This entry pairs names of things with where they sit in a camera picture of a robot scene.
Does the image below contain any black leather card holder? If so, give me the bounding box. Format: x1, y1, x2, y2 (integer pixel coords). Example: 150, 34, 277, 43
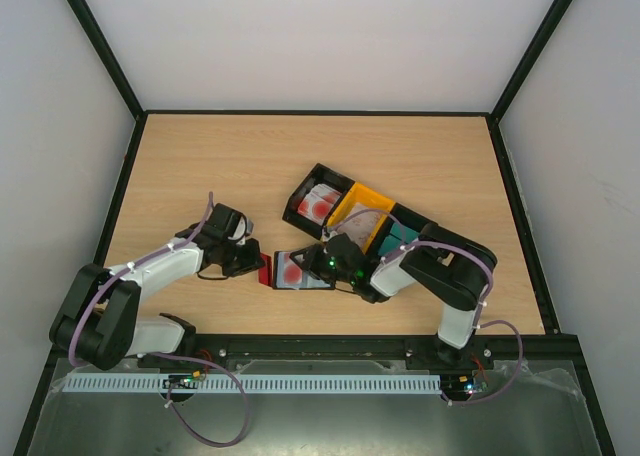
272, 251, 335, 291

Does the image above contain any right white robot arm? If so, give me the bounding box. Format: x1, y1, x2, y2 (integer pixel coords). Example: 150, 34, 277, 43
291, 223, 498, 368

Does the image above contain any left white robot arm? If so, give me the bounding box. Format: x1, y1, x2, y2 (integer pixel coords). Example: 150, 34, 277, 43
49, 203, 264, 370

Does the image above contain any dark red card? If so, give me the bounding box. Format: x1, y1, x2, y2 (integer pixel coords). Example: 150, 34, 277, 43
258, 253, 273, 287

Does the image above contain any white patterned card stack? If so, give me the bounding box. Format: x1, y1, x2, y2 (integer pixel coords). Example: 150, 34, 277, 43
336, 203, 383, 249

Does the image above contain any red dotted card stack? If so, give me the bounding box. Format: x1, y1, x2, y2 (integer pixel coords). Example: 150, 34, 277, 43
297, 184, 341, 226

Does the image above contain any teal card stack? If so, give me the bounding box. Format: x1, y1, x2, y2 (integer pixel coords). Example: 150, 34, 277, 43
378, 223, 419, 257

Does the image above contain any black bin with teal cards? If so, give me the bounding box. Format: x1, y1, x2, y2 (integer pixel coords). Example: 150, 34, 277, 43
369, 203, 432, 257

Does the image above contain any black bin with red cards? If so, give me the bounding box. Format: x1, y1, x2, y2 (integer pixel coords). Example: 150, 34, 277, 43
282, 163, 355, 240

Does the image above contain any yellow bin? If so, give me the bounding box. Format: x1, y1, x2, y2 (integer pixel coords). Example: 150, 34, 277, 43
325, 182, 395, 252

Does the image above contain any black aluminium frame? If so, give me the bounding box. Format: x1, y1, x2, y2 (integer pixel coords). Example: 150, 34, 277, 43
11, 0, 616, 456

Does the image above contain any light blue cable duct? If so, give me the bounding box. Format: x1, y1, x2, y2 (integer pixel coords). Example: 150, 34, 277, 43
62, 373, 442, 395

